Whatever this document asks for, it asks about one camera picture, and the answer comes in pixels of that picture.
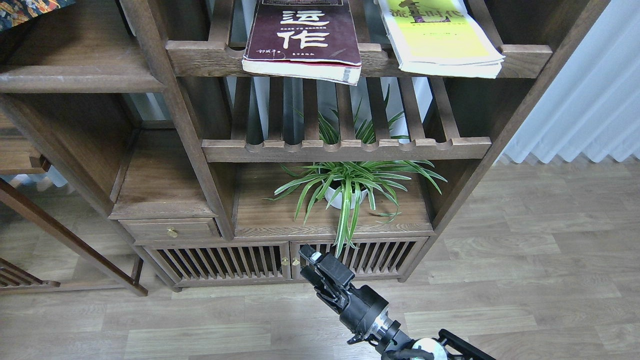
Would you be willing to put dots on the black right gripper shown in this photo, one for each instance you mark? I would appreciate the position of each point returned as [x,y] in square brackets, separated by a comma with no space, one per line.
[364,311]

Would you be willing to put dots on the colourful cover paperback book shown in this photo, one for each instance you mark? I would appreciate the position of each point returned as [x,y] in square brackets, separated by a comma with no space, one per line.
[16,12]

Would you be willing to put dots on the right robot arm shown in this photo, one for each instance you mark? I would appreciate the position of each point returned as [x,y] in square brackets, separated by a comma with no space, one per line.
[397,345]

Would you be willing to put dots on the white plant pot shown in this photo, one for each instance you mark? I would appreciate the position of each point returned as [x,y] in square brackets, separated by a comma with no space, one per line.
[334,196]

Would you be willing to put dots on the green spider plant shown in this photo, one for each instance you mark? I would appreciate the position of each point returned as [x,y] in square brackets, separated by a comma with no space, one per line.
[382,177]

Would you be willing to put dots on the brass drawer knob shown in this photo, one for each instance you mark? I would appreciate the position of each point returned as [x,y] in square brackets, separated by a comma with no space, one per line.
[172,233]

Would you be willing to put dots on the maroon book white characters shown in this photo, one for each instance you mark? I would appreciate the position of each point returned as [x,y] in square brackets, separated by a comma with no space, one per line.
[311,39]

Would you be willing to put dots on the dark wooden bookshelf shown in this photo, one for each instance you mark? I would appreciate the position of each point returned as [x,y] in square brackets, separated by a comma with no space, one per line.
[144,107]

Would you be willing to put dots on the yellow green book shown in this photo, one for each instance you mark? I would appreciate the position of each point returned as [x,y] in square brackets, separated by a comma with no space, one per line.
[439,38]

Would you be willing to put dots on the white curtain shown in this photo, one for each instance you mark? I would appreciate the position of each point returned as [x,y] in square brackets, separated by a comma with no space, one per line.
[591,110]

